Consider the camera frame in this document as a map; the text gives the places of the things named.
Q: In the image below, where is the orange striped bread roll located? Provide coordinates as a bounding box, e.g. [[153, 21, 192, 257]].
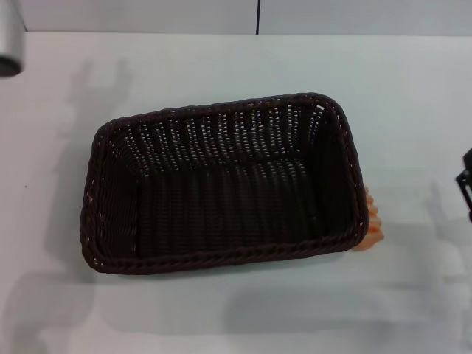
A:
[[353, 186, 385, 254]]

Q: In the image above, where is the dark brown woven basket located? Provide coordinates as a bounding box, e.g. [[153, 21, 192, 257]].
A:
[[80, 91, 371, 277]]

